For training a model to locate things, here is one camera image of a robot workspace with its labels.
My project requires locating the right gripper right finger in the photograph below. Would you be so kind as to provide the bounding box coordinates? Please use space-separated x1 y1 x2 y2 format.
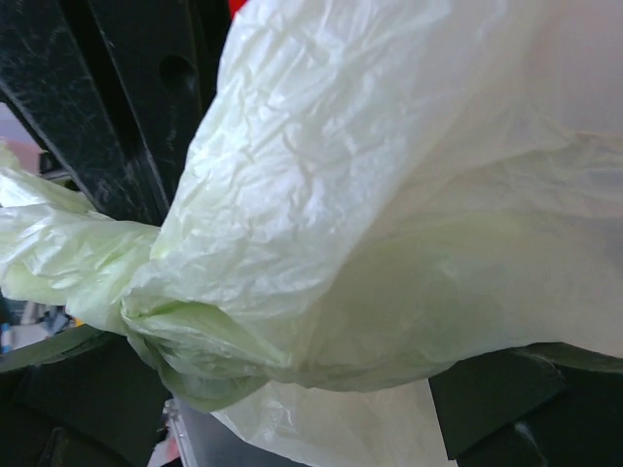
429 343 622 466

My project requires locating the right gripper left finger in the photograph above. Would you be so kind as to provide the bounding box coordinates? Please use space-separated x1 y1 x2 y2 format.
1 326 170 466

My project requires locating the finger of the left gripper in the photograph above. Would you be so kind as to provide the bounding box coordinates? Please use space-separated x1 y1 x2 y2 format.
1 1 161 225
62 1 242 222

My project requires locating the pale green plastic bag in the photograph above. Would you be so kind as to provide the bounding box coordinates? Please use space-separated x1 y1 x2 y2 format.
1 1 622 466

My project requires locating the aluminium rail frame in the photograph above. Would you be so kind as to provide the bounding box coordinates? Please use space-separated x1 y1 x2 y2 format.
162 398 301 467

